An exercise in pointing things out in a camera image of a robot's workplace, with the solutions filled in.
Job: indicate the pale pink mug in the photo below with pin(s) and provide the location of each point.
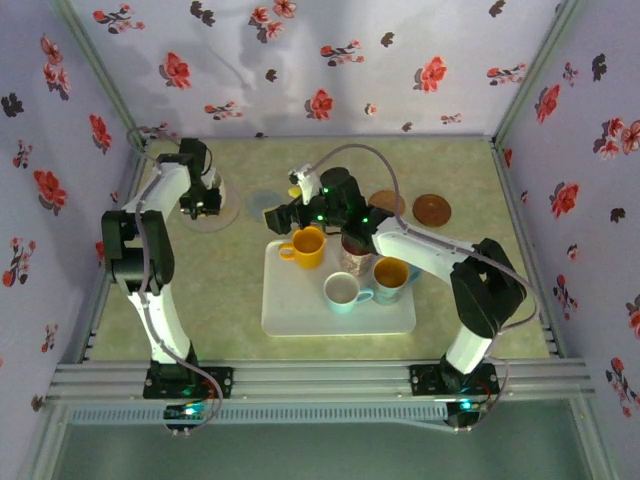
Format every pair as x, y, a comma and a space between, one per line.
215, 180

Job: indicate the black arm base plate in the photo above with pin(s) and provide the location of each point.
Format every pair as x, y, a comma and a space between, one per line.
222, 382
422, 380

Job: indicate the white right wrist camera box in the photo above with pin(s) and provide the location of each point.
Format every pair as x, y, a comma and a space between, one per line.
306, 187

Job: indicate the round brown woven coaster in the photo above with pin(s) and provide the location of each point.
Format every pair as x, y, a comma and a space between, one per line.
432, 211
387, 200

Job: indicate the small green-lit circuit board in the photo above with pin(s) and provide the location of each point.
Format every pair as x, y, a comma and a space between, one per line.
467, 412
185, 411

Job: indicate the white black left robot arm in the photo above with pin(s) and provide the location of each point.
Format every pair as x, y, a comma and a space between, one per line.
160, 325

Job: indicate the pink floral mug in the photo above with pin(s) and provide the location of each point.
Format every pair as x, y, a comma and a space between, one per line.
357, 265

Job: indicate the light blue mug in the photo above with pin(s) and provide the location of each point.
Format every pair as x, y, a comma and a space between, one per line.
342, 290

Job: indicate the blue mug with yellow interior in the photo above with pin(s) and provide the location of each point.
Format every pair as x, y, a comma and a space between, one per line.
390, 275

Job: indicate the aluminium enclosure frame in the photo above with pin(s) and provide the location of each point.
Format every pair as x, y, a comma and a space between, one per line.
105, 75

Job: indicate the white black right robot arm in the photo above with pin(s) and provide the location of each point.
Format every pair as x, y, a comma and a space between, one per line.
415, 245

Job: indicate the round grey coaster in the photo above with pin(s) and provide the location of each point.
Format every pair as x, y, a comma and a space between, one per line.
257, 202

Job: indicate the aluminium mounting rail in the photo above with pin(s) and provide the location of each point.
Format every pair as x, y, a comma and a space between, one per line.
320, 380

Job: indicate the white rectangular tray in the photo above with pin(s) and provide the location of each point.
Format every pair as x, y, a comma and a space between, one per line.
295, 310

